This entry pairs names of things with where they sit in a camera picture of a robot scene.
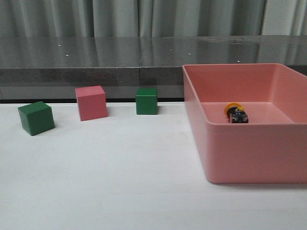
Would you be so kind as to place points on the pink cube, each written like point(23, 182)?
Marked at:
point(91, 102)

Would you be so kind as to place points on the yellow push button switch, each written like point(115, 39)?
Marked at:
point(236, 113)

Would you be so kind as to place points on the right green cube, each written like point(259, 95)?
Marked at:
point(146, 101)

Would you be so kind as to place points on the grey curtain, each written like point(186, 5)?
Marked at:
point(151, 18)

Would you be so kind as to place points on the grey stone counter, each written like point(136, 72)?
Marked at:
point(50, 69)

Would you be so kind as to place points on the green cube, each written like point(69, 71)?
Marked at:
point(146, 101)
point(36, 118)

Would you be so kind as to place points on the left green cube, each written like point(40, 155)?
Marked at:
point(36, 118)

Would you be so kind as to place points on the pink plastic bin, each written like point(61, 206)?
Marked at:
point(272, 146)

